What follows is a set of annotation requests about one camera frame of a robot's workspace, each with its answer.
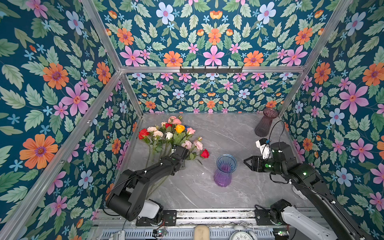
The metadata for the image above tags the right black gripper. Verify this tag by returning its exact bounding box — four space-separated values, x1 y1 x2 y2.
242 155 285 177

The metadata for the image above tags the pink peony flower stem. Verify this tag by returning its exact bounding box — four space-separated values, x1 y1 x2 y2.
147 137 204 199

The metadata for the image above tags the blue purple glass vase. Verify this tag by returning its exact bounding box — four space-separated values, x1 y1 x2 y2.
214 154 237 187

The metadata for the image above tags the red rose stem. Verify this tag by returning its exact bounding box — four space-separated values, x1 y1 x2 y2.
196 149 210 165

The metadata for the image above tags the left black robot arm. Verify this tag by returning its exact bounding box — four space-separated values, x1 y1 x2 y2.
106 146 189 225

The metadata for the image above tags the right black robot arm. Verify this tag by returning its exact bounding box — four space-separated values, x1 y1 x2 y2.
244 139 372 240

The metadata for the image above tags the dark purple glass vase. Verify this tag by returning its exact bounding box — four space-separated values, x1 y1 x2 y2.
255 108 279 137

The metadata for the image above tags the mixed flower bunch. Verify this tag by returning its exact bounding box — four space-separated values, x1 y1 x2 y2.
139 116 196 166

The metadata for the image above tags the white alarm clock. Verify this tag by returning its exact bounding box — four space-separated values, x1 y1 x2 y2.
229 225 258 240

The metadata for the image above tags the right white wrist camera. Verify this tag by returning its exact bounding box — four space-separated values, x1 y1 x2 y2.
256 138 271 160

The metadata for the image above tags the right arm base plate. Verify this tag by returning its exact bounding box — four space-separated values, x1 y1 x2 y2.
254 205 288 227

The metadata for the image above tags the aluminium mounting rail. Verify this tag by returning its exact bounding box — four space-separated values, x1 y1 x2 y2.
98 208 340 229

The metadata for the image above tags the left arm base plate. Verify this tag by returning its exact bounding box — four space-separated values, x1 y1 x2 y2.
136 210 178 227

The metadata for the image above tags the beige wooden handle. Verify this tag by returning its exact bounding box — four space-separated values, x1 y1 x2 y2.
194 225 210 240

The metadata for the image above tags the black hook rail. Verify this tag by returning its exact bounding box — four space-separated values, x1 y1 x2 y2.
179 66 243 74

